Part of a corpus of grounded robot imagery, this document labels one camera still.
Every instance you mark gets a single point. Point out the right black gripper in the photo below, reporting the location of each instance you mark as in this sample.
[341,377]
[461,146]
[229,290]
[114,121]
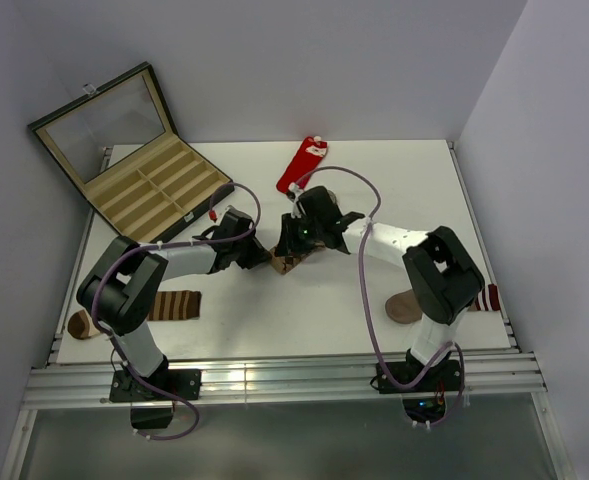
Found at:
[288,242]

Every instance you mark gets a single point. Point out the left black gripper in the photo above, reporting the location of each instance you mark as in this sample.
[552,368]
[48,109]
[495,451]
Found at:
[257,255]

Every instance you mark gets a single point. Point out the tan argyle sock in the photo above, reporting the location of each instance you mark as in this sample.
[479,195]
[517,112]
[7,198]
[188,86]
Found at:
[286,262]

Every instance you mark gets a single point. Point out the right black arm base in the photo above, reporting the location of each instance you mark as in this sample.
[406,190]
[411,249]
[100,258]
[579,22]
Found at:
[408,376]

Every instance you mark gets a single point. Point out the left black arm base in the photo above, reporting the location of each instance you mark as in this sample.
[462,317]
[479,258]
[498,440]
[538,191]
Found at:
[149,409]

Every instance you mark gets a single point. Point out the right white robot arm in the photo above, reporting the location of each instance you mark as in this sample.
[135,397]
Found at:
[444,278]

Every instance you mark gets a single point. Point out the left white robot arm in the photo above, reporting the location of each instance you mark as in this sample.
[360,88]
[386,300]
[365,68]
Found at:
[119,290]

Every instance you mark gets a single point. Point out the red christmas sock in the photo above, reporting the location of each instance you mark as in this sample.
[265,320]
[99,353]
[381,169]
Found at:
[307,158]

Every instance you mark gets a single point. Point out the brown striped sock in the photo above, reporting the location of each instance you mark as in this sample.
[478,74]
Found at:
[178,305]

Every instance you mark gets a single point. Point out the tan sock maroon stripes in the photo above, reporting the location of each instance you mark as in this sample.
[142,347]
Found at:
[403,308]

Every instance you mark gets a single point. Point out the black compartment display box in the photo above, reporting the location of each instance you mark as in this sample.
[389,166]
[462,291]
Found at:
[119,146]

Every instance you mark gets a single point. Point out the aluminium frame rail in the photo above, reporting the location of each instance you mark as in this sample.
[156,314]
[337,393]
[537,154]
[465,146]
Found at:
[339,378]

